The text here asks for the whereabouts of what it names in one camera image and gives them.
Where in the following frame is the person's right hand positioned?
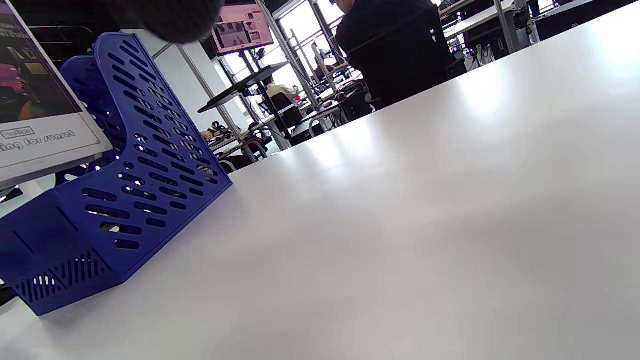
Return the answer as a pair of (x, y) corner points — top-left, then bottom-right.
(102, 0), (226, 44)

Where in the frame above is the blue plastic document holder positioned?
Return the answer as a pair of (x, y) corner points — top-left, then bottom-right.
(0, 32), (234, 317)

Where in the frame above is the monitor screen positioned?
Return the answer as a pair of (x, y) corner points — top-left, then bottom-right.
(210, 2), (275, 56)

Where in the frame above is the black tilted stand board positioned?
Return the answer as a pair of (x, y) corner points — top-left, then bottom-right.
(197, 61), (292, 115)

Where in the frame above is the white desk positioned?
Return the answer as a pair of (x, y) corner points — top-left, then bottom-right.
(439, 0), (532, 53)

